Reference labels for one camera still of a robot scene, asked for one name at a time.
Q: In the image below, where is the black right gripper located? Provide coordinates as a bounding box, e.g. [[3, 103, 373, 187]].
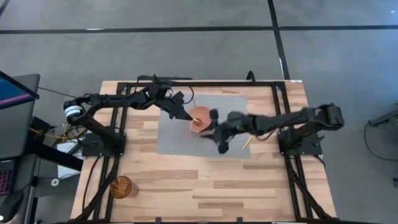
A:
[[199, 108, 252, 155]]

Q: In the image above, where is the yellow cable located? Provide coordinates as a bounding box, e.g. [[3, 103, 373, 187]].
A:
[[29, 123, 88, 141]]

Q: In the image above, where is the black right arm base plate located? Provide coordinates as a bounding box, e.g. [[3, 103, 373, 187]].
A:
[[277, 127, 323, 157]]

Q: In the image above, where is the pink bowl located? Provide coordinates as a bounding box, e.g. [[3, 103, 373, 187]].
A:
[[188, 105, 213, 134]]

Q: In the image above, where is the black floor cable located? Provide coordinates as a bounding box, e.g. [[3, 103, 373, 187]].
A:
[[363, 120, 398, 162]]

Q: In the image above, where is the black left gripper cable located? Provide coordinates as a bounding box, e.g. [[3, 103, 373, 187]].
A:
[[182, 86, 195, 105]]

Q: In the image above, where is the grey floor stand leg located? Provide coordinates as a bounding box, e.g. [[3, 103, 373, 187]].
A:
[[368, 108, 398, 129]]

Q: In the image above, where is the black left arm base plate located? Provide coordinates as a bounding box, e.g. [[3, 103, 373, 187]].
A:
[[81, 131, 127, 157]]

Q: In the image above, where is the black aluminium table frame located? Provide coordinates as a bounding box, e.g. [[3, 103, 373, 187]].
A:
[[70, 79, 339, 223]]

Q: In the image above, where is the keyboard with pink lights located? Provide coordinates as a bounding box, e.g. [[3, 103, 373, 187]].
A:
[[0, 167, 15, 197]]

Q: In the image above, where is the yellow straw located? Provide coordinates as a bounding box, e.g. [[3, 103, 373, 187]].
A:
[[242, 134, 254, 151]]

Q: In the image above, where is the computer monitor blue screen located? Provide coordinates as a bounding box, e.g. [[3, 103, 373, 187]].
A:
[[0, 70, 40, 111]]

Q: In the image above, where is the grey table mat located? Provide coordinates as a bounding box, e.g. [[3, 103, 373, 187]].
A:
[[156, 94, 251, 159]]

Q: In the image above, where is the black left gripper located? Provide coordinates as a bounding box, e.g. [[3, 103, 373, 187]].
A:
[[148, 81, 194, 120]]

